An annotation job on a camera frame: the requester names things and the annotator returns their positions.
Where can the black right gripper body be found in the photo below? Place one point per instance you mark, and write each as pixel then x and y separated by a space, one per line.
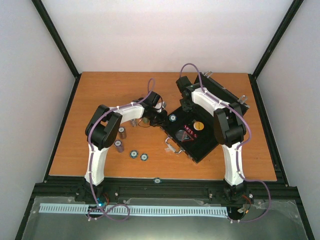
pixel 188 105

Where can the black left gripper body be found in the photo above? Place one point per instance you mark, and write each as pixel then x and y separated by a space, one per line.
pixel 156 120

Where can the blue chip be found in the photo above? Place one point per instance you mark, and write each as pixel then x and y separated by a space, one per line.
pixel 172 118
pixel 144 157
pixel 134 154

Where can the white dealer button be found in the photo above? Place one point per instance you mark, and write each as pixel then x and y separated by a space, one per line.
pixel 198 125

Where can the black poker set case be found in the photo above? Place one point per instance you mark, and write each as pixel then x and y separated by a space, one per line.
pixel 199 148

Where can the triangular all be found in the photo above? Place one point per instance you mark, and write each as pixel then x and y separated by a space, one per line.
pixel 185 136

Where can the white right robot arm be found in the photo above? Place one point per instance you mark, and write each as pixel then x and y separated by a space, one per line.
pixel 229 126

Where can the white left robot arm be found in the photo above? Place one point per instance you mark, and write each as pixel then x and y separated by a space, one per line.
pixel 102 129

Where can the brown chip stack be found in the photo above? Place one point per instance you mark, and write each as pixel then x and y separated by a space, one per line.
pixel 122 133

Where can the white perforated cable strip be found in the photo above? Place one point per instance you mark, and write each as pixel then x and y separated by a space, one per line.
pixel 136 210

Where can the black aluminium frame rail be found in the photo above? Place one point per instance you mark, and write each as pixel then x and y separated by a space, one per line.
pixel 117 190

